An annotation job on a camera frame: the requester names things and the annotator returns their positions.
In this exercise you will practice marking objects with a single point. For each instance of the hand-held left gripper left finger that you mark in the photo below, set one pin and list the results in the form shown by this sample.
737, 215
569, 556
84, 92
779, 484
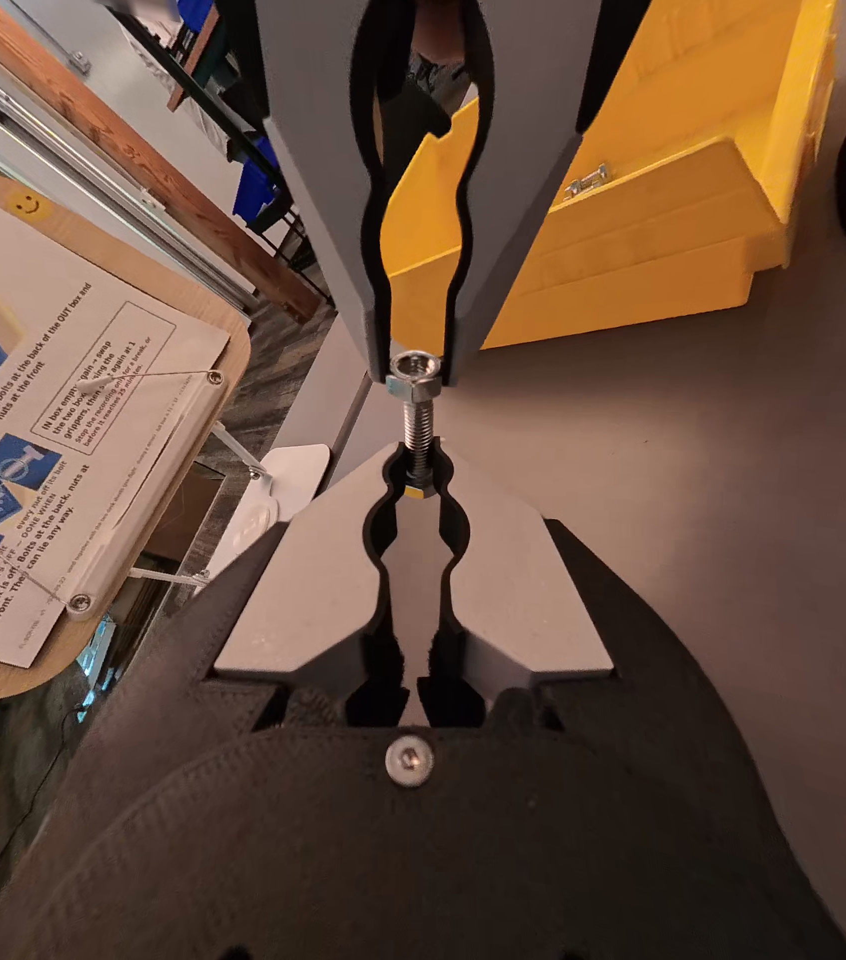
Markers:
303, 600

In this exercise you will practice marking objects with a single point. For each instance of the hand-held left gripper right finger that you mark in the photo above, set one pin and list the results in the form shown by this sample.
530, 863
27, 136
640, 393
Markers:
528, 600

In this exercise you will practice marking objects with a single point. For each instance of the yellow smiley sticker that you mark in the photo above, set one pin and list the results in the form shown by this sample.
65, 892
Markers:
26, 204

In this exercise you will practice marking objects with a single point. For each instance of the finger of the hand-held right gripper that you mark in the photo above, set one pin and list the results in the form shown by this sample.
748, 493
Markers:
535, 112
310, 112

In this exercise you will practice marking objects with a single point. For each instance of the blue storage bin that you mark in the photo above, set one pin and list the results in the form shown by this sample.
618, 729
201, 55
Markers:
254, 180

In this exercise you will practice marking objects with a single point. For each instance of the steel hex nut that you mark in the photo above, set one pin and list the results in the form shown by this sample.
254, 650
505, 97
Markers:
414, 384

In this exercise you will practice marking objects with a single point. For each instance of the steel hex bolt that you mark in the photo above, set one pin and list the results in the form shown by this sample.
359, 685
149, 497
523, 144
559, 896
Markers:
418, 435
586, 182

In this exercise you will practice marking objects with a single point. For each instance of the yellow plastic bin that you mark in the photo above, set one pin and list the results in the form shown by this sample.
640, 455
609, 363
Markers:
655, 247

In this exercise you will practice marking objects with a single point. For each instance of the instruction sheet on stand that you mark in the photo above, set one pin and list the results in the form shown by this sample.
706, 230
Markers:
227, 352

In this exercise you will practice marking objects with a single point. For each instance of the person's right hand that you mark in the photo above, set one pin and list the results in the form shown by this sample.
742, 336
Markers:
438, 30

